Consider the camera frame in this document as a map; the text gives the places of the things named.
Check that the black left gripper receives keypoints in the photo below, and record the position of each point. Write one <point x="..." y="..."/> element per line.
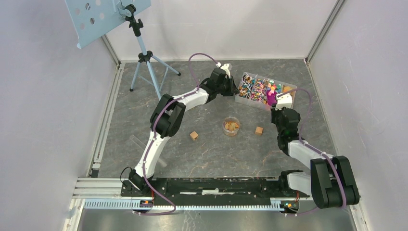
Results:
<point x="233" y="89"/>

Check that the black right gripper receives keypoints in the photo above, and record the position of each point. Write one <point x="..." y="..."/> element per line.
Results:
<point x="274" y="112"/>

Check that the clear compartment candy box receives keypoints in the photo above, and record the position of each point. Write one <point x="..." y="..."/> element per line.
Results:
<point x="252" y="90"/>

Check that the magenta plastic scoop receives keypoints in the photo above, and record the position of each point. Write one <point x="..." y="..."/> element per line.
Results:
<point x="271" y="94"/>

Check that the clear glass jar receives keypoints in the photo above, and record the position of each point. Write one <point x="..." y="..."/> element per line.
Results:
<point x="231" y="126"/>

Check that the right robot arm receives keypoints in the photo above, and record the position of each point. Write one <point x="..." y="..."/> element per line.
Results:
<point x="331" y="181"/>

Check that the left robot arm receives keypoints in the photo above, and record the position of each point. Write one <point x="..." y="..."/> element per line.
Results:
<point x="168" y="115"/>

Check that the plain wooden cube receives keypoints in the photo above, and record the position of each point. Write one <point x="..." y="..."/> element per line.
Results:
<point x="258" y="130"/>

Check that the wooden letter cube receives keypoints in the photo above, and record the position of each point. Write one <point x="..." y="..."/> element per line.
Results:
<point x="194" y="135"/>

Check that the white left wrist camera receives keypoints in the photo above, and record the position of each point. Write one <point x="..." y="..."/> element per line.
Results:
<point x="226" y="67"/>

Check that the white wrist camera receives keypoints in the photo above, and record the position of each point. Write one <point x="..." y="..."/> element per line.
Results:
<point x="284" y="101"/>
<point x="226" y="67"/>

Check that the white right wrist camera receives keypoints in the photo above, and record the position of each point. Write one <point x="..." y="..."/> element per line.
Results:
<point x="284" y="101"/>

